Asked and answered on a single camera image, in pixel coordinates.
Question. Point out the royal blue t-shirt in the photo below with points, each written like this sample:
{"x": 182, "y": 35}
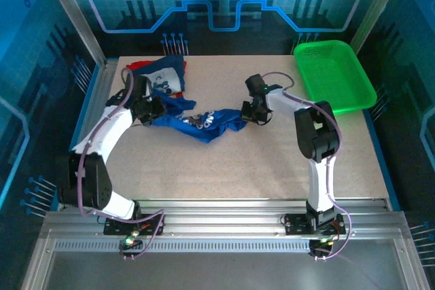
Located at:
{"x": 210, "y": 127}

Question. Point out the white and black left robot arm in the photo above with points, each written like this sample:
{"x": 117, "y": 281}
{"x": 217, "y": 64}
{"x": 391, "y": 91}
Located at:
{"x": 108, "y": 130}

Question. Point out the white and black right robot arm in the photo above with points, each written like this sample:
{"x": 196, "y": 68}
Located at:
{"x": 319, "y": 181}

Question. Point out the navy t-shirt white cartoon print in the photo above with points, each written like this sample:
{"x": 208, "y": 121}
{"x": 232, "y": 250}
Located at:
{"x": 166, "y": 72}

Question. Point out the red t-shirt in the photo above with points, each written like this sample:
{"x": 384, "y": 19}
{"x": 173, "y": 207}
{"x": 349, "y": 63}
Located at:
{"x": 136, "y": 64}

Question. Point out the green plastic basket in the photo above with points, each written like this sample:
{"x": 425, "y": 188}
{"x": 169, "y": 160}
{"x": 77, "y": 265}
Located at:
{"x": 333, "y": 76}

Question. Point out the aluminium frame rail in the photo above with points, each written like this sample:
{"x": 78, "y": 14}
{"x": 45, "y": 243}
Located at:
{"x": 217, "y": 218}

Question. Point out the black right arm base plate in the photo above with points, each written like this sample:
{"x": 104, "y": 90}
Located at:
{"x": 295, "y": 223}

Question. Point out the aluminium frame post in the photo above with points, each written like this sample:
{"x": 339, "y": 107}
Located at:
{"x": 75, "y": 15}
{"x": 377, "y": 7}

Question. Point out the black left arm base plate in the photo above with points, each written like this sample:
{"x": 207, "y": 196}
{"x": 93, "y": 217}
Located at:
{"x": 115, "y": 227}

